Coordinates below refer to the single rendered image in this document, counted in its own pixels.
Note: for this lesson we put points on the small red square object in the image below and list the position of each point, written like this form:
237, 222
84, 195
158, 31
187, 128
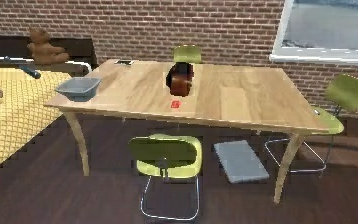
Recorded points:
175, 104

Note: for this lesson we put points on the dark blue bat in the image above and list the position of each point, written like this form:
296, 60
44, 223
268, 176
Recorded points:
26, 68

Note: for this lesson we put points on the small white flat phone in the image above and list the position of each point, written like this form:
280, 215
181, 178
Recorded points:
124, 61

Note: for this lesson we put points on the grey plastic tub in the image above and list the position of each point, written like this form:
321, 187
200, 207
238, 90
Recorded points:
78, 87

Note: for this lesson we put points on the light wooden table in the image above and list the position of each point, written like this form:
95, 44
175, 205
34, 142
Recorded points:
227, 93

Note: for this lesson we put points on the bed with yellow quilt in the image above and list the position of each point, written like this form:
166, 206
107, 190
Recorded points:
17, 100

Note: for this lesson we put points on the dark brown round alarm clock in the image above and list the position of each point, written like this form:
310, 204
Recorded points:
181, 79

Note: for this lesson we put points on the green chair with metal frame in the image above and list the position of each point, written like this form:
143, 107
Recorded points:
187, 54
343, 96
167, 153

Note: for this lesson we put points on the brown teddy bear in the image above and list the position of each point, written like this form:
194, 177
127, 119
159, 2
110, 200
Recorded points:
44, 48

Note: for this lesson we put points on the white framed window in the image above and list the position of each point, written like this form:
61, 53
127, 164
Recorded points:
323, 30

